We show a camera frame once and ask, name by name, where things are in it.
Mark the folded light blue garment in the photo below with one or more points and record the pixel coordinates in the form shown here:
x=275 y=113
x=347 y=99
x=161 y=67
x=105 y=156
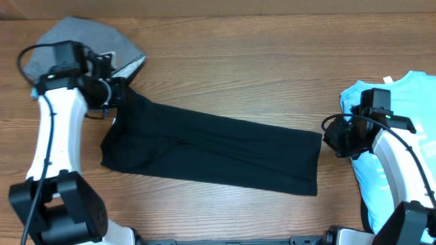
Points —
x=34 y=93

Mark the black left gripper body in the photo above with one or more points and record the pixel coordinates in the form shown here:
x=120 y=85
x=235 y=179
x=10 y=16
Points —
x=118 y=92

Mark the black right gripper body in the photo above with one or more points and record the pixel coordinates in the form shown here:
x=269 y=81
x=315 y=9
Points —
x=345 y=139

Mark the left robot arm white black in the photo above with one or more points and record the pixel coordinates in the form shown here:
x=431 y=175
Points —
x=55 y=203

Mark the black t-shirt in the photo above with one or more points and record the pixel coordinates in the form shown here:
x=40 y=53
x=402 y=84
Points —
x=152 y=139

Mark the folded grey shorts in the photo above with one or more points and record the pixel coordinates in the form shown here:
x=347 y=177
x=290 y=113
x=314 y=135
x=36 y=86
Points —
x=102 y=39

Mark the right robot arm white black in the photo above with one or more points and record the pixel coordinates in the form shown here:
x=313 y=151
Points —
x=372 y=127

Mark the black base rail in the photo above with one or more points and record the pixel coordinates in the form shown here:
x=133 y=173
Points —
x=294 y=240

